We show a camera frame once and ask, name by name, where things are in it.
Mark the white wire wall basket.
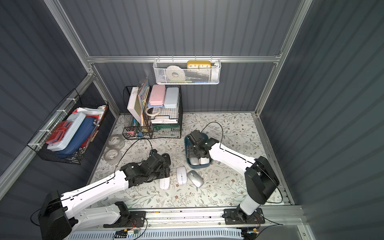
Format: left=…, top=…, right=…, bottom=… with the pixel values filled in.
left=153, top=58, right=222, bottom=85

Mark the clear tape roll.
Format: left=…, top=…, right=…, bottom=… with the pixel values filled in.
left=103, top=149, right=122, bottom=165
left=106, top=134, right=126, bottom=150

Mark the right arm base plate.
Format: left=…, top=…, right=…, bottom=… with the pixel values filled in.
left=222, top=208, right=266, bottom=225

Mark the tape roll on organizer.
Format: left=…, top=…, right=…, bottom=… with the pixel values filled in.
left=145, top=107, right=161, bottom=117

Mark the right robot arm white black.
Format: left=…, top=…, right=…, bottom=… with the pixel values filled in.
left=185, top=137, right=280, bottom=216

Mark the black wire desk organizer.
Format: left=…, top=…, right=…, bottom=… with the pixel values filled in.
left=122, top=86, right=183, bottom=140

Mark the pink pencil case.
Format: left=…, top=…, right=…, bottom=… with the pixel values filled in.
left=148, top=85, right=166, bottom=106

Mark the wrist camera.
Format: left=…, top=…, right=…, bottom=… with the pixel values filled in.
left=146, top=153, right=165, bottom=171
left=188, top=130, right=206, bottom=146

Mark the white ergonomic mouse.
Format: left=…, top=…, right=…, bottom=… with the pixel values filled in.
left=199, top=158, right=211, bottom=165

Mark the black wire side basket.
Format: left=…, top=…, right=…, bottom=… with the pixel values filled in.
left=27, top=88, right=109, bottom=165

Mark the aluminium front rail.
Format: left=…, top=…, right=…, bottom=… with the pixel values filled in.
left=63, top=206, right=315, bottom=240

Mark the white Lecoo wireless mouse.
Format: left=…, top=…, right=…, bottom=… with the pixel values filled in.
left=160, top=177, right=171, bottom=190

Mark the navy blue pouch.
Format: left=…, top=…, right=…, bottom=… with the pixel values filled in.
left=54, top=117, right=96, bottom=158

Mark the silver wireless mouse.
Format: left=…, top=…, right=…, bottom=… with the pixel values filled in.
left=187, top=170, right=204, bottom=188

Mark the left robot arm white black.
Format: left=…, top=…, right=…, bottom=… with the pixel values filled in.
left=38, top=152, right=171, bottom=240

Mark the yellow clock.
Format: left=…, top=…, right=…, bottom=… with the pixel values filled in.
left=187, top=60, right=212, bottom=69

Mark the white book upright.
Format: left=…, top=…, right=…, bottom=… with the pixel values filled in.
left=127, top=87, right=141, bottom=126

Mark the clear tape roll upper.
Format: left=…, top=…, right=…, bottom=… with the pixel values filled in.
left=106, top=134, right=126, bottom=150

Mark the white plastic case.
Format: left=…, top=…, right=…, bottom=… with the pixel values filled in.
left=47, top=113, right=86, bottom=152

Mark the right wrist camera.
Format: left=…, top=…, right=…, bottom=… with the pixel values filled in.
left=188, top=130, right=206, bottom=146

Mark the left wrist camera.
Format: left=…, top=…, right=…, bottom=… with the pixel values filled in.
left=146, top=153, right=165, bottom=171

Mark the red wallet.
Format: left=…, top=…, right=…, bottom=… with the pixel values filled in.
left=46, top=120, right=72, bottom=145

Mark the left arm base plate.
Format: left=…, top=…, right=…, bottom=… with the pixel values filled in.
left=103, top=211, right=146, bottom=229

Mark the teal plastic storage box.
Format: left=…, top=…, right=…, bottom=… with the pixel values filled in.
left=184, top=135, right=213, bottom=169

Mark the clear tape roll lower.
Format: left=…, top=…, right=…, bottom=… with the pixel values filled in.
left=103, top=149, right=122, bottom=165

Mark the white tape roll in basket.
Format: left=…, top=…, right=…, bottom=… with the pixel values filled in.
left=165, top=66, right=186, bottom=82

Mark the light blue pencil case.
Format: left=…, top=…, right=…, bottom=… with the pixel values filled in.
left=164, top=87, right=179, bottom=109

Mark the silver ergonomic mouse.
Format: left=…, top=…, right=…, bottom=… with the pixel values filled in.
left=190, top=157, right=200, bottom=166

